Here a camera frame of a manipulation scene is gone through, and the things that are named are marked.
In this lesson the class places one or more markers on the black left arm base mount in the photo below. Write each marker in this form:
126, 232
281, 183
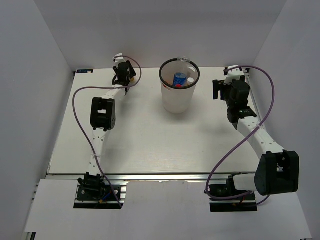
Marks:
94, 192

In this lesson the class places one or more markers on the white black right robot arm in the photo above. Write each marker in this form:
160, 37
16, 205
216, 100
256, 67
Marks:
278, 169

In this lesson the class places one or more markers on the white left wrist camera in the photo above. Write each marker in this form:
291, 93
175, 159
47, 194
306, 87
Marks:
118, 58

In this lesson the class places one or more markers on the white bin with black rim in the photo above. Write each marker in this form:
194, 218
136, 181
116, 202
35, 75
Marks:
177, 100

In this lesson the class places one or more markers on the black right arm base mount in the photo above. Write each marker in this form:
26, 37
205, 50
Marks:
229, 199

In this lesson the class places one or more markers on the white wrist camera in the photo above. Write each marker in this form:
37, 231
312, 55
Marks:
232, 73
118, 58

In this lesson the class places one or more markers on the blue label sticker left corner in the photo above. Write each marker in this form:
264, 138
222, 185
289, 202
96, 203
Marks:
84, 71

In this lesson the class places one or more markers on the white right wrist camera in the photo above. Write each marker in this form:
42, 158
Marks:
232, 73

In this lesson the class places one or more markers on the clear bottle with blue label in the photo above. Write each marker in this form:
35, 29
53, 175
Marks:
181, 74

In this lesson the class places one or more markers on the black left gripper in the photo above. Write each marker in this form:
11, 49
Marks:
131, 72

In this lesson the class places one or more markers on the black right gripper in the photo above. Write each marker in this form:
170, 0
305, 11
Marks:
219, 86

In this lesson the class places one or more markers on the aluminium front table rail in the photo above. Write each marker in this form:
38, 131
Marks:
158, 177

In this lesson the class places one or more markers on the aluminium rail at table side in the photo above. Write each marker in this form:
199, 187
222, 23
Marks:
252, 95

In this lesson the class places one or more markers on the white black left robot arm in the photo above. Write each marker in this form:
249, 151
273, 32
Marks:
142, 127

